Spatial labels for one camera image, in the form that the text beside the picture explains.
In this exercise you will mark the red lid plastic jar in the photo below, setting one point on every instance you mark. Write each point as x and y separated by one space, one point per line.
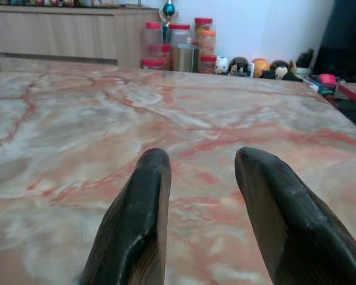
152 38
152 64
203 25
208 63
180 34

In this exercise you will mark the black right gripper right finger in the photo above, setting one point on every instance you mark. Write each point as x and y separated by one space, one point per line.
284 213

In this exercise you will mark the light wooden cabinet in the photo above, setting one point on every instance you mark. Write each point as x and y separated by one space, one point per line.
62 38

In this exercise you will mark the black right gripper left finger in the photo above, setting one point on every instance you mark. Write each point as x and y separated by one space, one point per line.
136 213

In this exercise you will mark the white figure mug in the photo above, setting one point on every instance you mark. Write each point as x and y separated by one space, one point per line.
221 65

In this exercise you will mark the red small container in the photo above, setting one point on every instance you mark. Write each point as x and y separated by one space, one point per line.
327 79

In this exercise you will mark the orange round toy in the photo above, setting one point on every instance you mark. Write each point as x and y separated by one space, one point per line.
261 68

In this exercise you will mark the orange lid plastic jar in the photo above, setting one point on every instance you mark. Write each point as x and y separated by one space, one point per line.
207 43

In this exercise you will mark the black tv unit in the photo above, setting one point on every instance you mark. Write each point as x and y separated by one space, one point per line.
344 35

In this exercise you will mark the blue ornament trophy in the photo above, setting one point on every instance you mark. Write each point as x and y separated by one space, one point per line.
168 15

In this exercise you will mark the stainless steel canister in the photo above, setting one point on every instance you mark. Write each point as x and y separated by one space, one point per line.
184 58

